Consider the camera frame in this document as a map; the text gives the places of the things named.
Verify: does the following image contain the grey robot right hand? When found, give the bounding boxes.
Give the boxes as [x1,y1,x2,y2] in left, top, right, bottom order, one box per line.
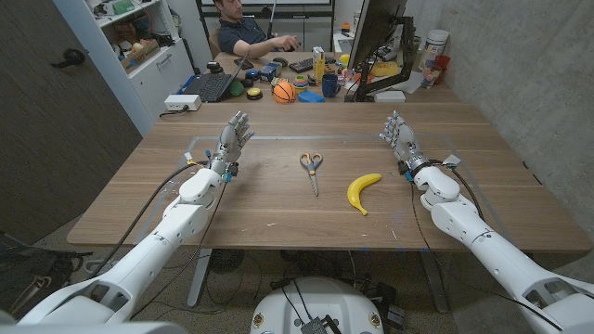
[379,109,433,177]

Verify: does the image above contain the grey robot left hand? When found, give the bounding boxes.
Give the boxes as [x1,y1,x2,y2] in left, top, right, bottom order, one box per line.
[207,109,255,178]

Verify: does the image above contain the yellow banana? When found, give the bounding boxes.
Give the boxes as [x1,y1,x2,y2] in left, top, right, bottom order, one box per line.
[346,173,383,217]

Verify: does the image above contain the small white box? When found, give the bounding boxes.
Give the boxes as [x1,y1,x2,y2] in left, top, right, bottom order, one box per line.
[373,90,407,104]

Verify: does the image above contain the black laptop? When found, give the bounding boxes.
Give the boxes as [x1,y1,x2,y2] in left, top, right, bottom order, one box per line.
[182,54,251,104]

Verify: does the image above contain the white power box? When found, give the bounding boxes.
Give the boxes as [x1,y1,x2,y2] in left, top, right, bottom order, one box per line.
[163,94,203,112]

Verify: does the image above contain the orange basketball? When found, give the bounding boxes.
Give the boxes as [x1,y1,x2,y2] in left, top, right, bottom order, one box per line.
[272,81,297,105]

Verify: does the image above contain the yellow bowl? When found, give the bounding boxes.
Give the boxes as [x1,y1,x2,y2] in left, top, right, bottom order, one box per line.
[369,60,402,79]

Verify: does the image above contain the blue toy box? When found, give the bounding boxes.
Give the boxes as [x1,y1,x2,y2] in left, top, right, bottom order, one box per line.
[259,60,283,83]

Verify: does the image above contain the red cup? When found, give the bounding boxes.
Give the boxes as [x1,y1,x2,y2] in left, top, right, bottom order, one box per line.
[433,54,452,85]

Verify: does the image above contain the flat blue box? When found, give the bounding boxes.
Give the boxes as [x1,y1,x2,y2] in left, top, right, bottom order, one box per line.
[297,90,326,104]

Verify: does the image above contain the dark blue mug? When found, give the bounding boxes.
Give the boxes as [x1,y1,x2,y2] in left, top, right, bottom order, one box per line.
[321,72,342,99]

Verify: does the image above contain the white shelf cabinet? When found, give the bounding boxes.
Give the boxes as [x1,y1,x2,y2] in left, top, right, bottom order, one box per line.
[52,0,197,136]

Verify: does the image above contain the white canister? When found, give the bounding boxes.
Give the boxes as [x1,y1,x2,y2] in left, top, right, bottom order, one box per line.
[418,29,451,72]

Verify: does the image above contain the black keyboard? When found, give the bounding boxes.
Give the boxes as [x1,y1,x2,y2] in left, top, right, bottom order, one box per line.
[288,56,337,74]

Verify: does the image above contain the seated man in dark shirt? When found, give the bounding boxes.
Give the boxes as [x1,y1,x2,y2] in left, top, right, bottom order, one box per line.
[216,0,302,59]

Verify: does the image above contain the black computer monitor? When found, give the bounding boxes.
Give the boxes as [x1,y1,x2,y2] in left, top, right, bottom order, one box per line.
[346,0,417,103]

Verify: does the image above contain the black floor fan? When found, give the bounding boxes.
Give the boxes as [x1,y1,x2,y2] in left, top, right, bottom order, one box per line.
[208,249,246,276]

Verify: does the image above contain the yellow carton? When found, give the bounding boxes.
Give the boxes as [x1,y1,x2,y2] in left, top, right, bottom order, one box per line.
[312,45,327,84]

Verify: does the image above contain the cardboard box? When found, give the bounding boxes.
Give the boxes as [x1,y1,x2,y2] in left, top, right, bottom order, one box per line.
[119,38,161,75]

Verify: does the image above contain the grey table leg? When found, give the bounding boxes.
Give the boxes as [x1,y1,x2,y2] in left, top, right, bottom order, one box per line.
[186,249,214,309]

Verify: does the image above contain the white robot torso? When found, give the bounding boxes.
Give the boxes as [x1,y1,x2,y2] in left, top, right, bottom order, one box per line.
[250,276,386,334]

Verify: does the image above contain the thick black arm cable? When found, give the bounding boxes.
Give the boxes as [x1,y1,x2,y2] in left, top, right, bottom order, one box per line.
[86,160,210,280]
[430,160,486,223]

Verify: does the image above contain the scissors with orange grey handles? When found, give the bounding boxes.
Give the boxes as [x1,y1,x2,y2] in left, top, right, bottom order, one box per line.
[299,152,324,198]

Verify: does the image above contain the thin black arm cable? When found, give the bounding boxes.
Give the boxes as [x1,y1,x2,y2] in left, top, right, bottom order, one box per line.
[130,178,229,320]
[408,178,564,331]

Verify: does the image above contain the black door handle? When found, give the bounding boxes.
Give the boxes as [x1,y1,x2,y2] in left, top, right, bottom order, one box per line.
[49,47,87,71]

